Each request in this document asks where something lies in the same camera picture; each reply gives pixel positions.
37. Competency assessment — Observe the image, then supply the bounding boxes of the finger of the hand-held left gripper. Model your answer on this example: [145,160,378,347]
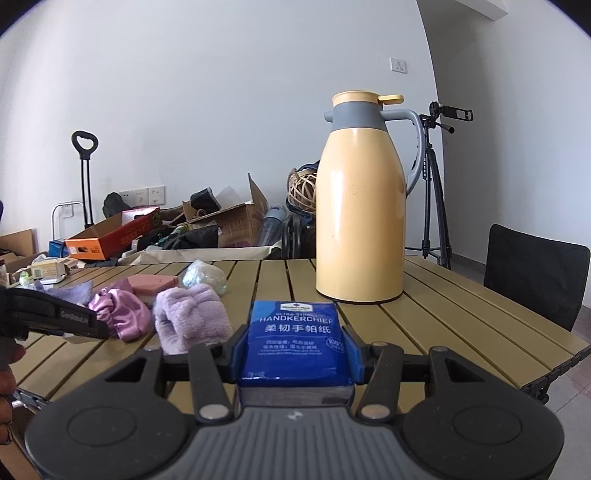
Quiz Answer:
[13,389,52,411]

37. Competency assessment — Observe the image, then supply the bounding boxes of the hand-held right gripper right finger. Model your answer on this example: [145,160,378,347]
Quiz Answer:
[341,324,492,423]

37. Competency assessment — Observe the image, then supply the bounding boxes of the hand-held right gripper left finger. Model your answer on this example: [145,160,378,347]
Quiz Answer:
[99,324,252,424]

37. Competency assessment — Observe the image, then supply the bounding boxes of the blue tissue pack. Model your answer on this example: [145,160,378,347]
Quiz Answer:
[236,300,356,408]

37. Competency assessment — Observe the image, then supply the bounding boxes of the pink layered sponge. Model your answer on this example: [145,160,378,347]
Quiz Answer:
[127,274,179,305]

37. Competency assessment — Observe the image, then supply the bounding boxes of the person's left hand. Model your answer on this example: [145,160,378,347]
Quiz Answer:
[0,344,27,448]

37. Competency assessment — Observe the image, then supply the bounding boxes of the purple cloth pouch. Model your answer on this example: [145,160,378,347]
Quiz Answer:
[32,279,95,308]

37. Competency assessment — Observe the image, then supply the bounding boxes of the small printed cardboard box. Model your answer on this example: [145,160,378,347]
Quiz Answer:
[30,258,79,282]

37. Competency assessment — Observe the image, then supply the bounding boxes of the purple fluffy cloth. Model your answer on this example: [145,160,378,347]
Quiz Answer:
[154,283,233,356]

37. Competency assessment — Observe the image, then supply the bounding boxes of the pink satin scrunchie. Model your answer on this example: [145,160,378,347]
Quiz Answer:
[88,277,153,342]

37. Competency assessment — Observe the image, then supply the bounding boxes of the corrugated cardboard box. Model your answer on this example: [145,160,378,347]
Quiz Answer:
[0,228,38,259]

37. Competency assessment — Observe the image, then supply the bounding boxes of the clear plastic bag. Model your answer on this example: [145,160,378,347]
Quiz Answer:
[180,259,228,296]

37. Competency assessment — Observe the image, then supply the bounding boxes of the orange cardboard box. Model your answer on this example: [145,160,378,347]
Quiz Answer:
[64,208,161,260]

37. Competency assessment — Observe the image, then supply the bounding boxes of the olive folding table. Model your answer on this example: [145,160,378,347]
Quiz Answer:
[0,256,591,416]

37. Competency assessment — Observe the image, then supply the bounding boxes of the black clothes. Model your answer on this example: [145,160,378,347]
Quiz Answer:
[159,224,220,252]

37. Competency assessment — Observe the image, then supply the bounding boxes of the black suitcase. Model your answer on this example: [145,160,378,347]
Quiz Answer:
[279,215,317,259]

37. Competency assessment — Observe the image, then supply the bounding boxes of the brown cardboard box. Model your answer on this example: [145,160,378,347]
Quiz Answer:
[182,173,271,250]

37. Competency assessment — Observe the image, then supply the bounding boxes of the grey water bottle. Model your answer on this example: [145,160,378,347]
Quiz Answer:
[256,204,287,247]

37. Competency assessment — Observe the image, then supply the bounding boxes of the yellow thermos jug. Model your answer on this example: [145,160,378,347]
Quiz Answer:
[315,91,424,304]

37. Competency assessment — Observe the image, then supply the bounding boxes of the black pouch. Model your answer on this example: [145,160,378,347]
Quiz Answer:
[190,187,218,210]

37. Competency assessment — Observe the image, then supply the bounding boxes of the rattan ball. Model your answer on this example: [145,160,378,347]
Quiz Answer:
[287,167,319,214]

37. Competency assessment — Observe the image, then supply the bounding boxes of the black folding chair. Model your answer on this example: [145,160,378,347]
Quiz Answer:
[483,224,591,332]

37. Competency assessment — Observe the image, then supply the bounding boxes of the black tripod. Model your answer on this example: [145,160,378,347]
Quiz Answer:
[418,100,474,271]

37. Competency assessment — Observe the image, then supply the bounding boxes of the white metal frame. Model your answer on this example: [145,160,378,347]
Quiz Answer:
[51,202,88,241]

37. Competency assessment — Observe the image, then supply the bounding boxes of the black trolley handle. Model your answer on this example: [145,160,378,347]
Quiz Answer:
[71,130,100,229]

